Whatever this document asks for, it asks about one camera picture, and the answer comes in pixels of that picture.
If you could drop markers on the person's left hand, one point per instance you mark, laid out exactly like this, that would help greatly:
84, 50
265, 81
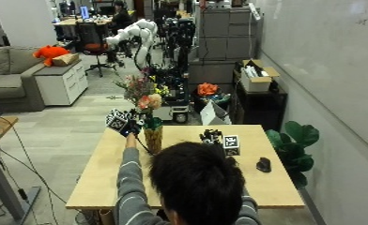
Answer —
130, 126

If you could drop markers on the person's right hand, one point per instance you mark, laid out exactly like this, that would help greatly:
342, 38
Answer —
210, 137

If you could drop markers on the peach pink artificial flower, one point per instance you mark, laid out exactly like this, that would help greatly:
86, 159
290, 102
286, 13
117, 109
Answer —
150, 101

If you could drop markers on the white left glove marker cube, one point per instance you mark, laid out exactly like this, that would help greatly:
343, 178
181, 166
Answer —
117, 120

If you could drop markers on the white glove marker cube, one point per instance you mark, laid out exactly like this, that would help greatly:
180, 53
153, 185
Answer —
117, 120
230, 145

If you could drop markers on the white right glove marker cube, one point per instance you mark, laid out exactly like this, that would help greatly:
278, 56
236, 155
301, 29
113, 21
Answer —
230, 145

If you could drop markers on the white folded card box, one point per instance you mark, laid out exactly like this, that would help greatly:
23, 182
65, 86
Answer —
213, 115

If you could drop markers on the yellow woven vase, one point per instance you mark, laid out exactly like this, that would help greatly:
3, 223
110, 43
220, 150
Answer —
153, 140

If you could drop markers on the bunch of mixed artificial flowers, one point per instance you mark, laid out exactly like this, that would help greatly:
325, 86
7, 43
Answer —
137, 87

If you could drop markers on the black wheeled robot cart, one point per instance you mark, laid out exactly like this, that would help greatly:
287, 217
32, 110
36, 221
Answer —
176, 84

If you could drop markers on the black side cabinet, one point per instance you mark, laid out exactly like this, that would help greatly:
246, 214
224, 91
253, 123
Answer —
260, 108

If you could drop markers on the black computer mouse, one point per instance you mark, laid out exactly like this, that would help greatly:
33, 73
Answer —
264, 164

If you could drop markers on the white drawer cabinet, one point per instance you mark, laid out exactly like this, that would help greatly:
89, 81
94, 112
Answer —
62, 82

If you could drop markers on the green broad-leaf potted plant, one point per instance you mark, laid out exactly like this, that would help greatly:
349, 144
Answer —
295, 146

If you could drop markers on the open cardboard box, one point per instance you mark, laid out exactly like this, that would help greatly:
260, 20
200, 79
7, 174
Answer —
256, 78

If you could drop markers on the tan paper bag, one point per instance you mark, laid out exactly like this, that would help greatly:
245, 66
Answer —
65, 59

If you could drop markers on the black office chair orange seat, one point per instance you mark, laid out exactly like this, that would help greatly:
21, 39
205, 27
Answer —
92, 40

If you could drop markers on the the person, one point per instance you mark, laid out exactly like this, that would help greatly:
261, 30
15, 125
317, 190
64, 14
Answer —
133, 209

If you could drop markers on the orange plush toy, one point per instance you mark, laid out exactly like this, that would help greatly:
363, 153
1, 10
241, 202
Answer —
48, 53

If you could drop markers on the grey filing cabinets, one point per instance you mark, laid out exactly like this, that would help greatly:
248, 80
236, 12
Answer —
228, 34

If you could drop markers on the wooden office desk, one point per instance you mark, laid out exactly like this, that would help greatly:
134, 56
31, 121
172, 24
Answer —
81, 22

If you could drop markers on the grey sofa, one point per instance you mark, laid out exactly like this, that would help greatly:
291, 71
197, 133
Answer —
7, 75

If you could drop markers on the lit computer monitor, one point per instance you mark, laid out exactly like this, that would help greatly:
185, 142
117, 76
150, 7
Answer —
84, 12

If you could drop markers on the wall whiteboard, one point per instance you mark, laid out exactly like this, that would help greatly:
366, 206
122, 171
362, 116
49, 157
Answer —
329, 62

